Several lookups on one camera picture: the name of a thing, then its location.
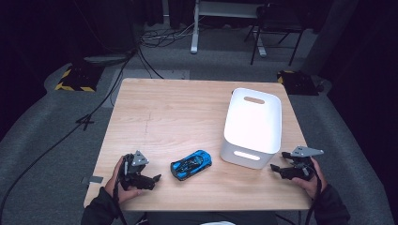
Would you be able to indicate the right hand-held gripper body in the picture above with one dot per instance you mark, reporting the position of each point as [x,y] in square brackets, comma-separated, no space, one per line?
[302,170]

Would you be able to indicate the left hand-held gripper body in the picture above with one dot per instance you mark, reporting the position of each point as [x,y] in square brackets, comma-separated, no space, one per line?
[133,175]

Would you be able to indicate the blue toy car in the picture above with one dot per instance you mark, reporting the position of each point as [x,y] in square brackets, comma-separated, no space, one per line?
[191,164]

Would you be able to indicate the white plastic storage bin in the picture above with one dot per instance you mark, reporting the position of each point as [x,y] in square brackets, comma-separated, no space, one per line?
[252,128]

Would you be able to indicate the person's right hand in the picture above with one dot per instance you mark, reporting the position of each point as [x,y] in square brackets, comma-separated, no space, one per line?
[314,186]

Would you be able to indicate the person's left hand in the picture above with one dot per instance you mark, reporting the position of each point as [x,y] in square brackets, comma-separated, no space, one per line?
[115,187]

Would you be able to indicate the grey tape piece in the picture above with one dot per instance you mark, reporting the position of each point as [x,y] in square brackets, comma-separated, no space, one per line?
[95,179]

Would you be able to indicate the black yellow striped floor base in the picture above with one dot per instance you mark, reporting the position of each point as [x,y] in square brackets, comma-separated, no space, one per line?
[79,78]
[297,82]

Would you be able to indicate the grey round stand base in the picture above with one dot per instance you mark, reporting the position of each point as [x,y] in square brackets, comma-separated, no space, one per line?
[106,59]

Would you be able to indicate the grey curtain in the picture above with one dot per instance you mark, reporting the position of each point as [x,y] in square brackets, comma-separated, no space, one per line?
[331,34]

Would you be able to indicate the black chair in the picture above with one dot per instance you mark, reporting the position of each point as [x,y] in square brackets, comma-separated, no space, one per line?
[277,25]

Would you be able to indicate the white desk frame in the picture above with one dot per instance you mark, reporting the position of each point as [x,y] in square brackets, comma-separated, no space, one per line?
[194,31]

